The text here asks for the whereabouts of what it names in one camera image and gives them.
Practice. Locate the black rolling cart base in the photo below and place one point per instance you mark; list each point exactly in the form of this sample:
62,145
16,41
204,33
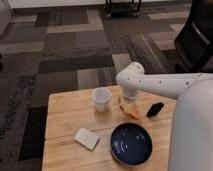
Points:
122,8

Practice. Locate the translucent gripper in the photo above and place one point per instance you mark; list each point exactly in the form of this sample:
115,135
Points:
124,99

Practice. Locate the black rectangular object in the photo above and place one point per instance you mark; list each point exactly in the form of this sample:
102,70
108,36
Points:
155,109

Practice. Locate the dark blue bowl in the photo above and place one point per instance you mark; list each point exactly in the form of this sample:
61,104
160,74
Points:
131,144

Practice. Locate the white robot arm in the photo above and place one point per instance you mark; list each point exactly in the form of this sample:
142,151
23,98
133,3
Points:
191,138

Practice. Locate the orange pepper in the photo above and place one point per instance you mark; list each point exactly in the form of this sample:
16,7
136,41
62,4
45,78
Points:
134,115

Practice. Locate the white plastic cup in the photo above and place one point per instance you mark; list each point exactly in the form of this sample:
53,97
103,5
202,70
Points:
101,97

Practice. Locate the black office chair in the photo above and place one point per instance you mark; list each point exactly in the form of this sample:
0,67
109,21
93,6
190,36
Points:
194,43

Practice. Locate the white sponge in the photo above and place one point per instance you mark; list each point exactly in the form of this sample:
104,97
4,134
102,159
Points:
86,138

